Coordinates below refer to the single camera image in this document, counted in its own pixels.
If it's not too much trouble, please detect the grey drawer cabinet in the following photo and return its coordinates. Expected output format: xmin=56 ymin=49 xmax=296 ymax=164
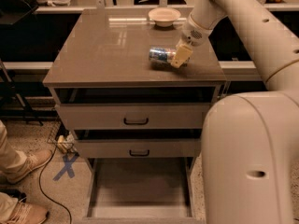
xmin=42 ymin=7 xmax=227 ymax=224

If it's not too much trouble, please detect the tan shoe lower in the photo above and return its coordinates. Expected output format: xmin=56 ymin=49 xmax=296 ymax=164
xmin=4 ymin=203 xmax=49 ymax=224

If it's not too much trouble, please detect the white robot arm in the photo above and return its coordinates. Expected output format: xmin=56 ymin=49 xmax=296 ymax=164
xmin=172 ymin=0 xmax=299 ymax=224

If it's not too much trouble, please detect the tan shoe upper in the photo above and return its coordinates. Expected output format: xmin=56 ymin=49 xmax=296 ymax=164
xmin=7 ymin=149 xmax=52 ymax=184

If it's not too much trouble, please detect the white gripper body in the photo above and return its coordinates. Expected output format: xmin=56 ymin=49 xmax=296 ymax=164
xmin=179 ymin=18 xmax=211 ymax=47

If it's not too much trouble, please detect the middle drawer with black handle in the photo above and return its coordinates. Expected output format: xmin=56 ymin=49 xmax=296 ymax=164
xmin=75 ymin=139 xmax=201 ymax=158

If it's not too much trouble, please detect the open bottom drawer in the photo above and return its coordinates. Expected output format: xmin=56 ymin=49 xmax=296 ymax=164
xmin=74 ymin=158 xmax=205 ymax=224

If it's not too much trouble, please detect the white bowl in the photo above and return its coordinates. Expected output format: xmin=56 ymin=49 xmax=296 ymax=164
xmin=149 ymin=7 xmax=180 ymax=27

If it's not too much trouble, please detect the top drawer with black handle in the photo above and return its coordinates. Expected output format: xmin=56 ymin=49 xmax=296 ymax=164
xmin=56 ymin=104 xmax=210 ymax=131

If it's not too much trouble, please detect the beige trouser leg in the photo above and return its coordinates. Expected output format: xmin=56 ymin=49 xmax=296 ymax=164
xmin=0 ymin=121 xmax=29 ymax=184

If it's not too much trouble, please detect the tan shoe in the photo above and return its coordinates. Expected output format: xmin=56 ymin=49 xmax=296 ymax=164
xmin=4 ymin=203 xmax=49 ymax=224
xmin=7 ymin=149 xmax=52 ymax=184

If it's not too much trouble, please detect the black floor cable left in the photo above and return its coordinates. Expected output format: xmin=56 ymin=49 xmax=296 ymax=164
xmin=38 ymin=145 xmax=73 ymax=224

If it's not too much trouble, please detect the wire basket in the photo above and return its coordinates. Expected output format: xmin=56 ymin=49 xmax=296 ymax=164
xmin=47 ymin=120 xmax=77 ymax=154

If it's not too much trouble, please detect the red bull can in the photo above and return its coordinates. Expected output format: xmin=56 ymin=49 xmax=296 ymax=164
xmin=149 ymin=47 xmax=176 ymax=63

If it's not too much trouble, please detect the blue tape cross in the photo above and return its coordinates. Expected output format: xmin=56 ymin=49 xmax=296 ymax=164
xmin=53 ymin=153 xmax=78 ymax=181

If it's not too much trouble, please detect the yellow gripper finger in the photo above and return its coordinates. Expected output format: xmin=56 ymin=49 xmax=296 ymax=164
xmin=171 ymin=41 xmax=192 ymax=68

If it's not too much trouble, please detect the drawer with black handle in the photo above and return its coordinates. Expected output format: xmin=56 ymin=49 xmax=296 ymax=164
xmin=56 ymin=104 xmax=210 ymax=131
xmin=75 ymin=139 xmax=201 ymax=158

